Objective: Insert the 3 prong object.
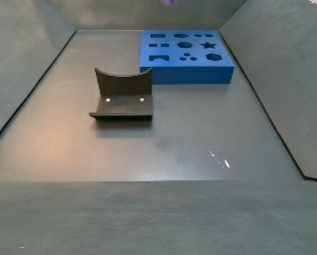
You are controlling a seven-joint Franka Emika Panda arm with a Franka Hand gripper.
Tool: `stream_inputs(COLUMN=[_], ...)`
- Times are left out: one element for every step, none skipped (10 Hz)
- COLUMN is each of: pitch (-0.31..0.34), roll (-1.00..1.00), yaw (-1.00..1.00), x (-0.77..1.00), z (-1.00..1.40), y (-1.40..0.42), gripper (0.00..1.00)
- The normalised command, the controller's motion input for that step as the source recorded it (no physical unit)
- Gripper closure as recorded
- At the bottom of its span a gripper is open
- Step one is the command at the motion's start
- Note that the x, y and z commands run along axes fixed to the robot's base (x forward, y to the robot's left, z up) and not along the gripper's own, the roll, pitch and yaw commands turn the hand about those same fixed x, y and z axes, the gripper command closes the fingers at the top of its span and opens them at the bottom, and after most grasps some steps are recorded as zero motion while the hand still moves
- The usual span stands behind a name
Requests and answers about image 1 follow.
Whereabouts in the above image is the blue shape sorter block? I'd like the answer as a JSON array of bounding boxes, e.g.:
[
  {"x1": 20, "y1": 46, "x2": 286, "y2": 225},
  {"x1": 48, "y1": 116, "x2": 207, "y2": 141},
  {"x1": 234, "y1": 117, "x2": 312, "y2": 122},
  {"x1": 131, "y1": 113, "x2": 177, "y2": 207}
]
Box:
[{"x1": 140, "y1": 30, "x2": 234, "y2": 85}]

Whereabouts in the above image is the black curved holder stand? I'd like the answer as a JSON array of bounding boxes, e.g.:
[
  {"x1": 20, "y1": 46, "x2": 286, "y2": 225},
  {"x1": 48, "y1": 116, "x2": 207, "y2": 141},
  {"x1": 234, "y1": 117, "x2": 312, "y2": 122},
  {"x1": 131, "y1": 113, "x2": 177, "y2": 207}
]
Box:
[{"x1": 90, "y1": 69, "x2": 154, "y2": 120}]

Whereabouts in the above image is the purple three prong object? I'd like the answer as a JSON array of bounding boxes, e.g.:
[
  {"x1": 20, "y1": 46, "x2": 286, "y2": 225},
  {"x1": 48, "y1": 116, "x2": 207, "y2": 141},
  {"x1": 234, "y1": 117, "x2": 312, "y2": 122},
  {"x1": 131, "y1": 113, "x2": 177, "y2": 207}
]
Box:
[{"x1": 161, "y1": 0, "x2": 179, "y2": 5}]

